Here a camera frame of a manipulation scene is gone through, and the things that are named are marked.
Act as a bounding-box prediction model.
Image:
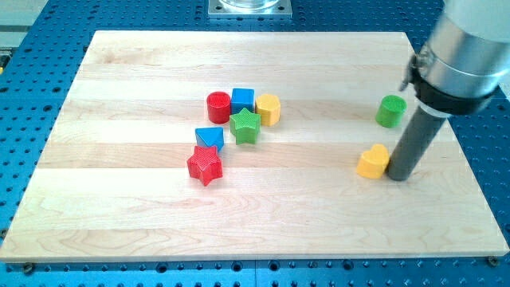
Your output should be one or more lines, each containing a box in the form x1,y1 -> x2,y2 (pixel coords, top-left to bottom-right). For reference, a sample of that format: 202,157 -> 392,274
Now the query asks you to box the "red star block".
186,146 -> 223,186

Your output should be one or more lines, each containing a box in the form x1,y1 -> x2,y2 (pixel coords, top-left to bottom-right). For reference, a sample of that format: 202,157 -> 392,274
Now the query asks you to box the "green star block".
229,108 -> 261,144

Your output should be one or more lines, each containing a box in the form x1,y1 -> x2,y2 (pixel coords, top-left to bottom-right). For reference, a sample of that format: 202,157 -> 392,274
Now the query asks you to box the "blue cube block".
231,88 -> 254,114

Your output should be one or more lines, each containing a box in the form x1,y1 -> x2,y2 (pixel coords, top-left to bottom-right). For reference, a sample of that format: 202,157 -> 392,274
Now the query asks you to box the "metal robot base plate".
207,0 -> 292,18

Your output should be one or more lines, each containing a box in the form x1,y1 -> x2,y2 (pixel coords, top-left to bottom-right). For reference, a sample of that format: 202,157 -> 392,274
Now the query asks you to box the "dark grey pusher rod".
386,106 -> 449,181

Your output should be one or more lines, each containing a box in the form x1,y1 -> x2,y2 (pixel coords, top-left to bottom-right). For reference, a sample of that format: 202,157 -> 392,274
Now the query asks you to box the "red cylinder block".
206,92 -> 231,124

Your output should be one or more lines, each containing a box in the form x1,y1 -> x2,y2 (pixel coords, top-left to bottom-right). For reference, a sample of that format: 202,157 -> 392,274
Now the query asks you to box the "wooden board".
1,30 -> 508,263

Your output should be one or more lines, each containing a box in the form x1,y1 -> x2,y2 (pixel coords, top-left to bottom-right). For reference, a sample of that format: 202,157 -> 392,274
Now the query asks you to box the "green cylinder block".
375,95 -> 407,128

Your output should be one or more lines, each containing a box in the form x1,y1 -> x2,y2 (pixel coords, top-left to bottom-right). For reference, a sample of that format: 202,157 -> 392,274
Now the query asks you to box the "yellow hexagon block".
255,94 -> 281,126

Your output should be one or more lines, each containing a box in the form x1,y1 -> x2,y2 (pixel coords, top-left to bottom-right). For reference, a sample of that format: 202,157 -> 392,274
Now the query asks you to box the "yellow heart block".
356,143 -> 390,179

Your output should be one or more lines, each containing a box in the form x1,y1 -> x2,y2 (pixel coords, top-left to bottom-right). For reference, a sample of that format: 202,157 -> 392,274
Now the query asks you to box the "blue triangle block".
194,127 -> 224,151

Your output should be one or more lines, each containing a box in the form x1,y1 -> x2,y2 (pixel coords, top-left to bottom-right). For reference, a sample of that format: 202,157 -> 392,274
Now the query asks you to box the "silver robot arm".
401,0 -> 509,119

